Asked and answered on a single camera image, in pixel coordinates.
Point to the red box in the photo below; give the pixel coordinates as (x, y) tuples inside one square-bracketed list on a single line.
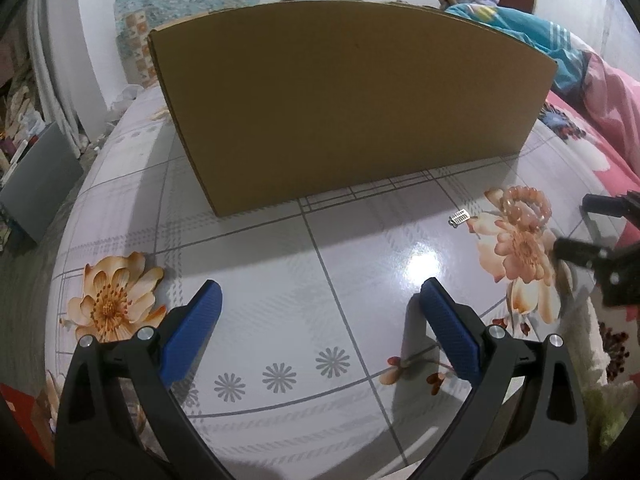
[(22, 420)]

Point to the teal patterned wall cloth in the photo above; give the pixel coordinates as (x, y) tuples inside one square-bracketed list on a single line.
[(170, 15)]

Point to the brown cardboard box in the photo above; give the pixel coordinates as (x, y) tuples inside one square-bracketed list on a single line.
[(350, 105)]

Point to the blue printed quilt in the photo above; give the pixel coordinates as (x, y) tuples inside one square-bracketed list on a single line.
[(545, 40)]

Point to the grey box on floor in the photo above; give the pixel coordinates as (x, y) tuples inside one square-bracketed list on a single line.
[(40, 180)]

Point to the pink floral blanket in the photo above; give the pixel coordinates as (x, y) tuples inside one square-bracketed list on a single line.
[(610, 120)]

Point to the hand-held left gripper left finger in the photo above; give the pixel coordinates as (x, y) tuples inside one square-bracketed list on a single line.
[(192, 332)]

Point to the floral plastic tablecloth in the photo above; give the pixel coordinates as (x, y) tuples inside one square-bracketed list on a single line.
[(310, 320)]

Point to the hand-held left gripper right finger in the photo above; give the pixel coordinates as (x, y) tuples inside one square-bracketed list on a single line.
[(452, 332)]

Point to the small silver hair clip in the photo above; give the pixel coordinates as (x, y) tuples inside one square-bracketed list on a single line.
[(460, 218)]

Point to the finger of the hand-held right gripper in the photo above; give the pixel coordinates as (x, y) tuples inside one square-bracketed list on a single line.
[(580, 252), (602, 205)]

